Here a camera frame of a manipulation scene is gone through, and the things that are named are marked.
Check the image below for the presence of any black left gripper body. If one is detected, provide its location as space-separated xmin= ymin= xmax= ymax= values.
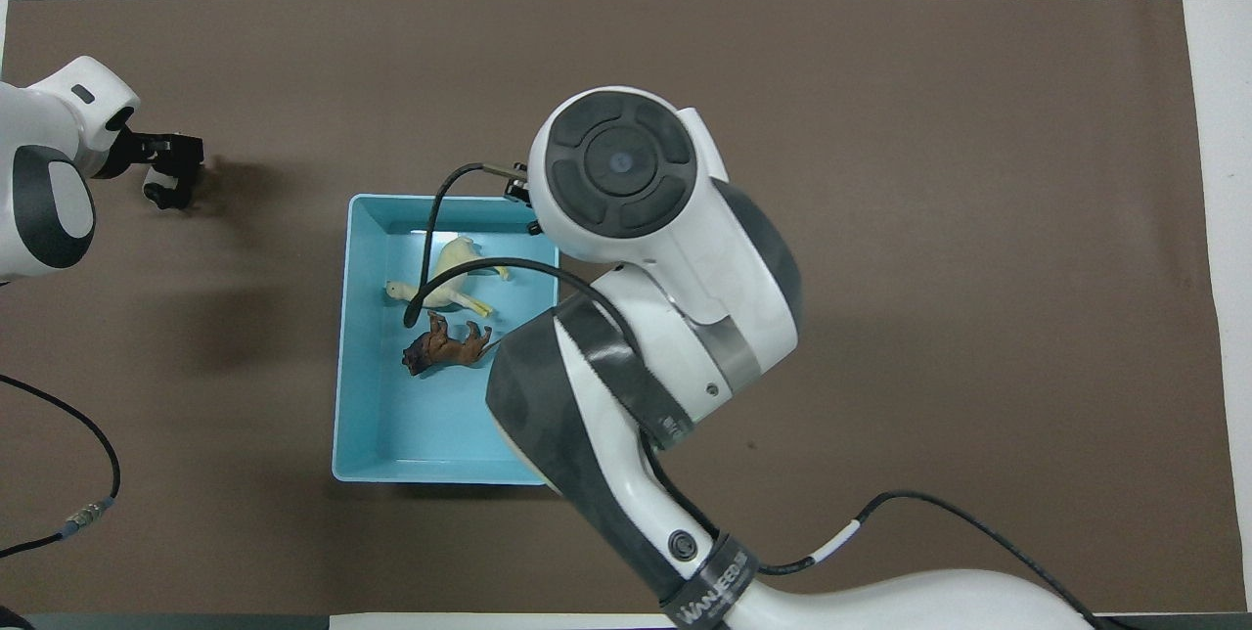
xmin=91 ymin=108 xmax=150 ymax=182

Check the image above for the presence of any black and white panda toy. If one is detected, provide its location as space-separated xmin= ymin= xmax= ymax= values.
xmin=143 ymin=168 xmax=195 ymax=211

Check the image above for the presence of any brown lion toy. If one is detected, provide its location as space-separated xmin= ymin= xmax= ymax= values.
xmin=402 ymin=311 xmax=496 ymax=378

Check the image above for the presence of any light blue storage box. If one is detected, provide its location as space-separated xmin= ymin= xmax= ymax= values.
xmin=332 ymin=194 xmax=561 ymax=486

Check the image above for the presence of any brown table mat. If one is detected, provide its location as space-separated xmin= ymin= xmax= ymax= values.
xmin=0 ymin=0 xmax=1248 ymax=616

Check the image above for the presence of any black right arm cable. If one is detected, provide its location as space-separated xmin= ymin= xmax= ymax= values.
xmin=402 ymin=161 xmax=1111 ymax=630

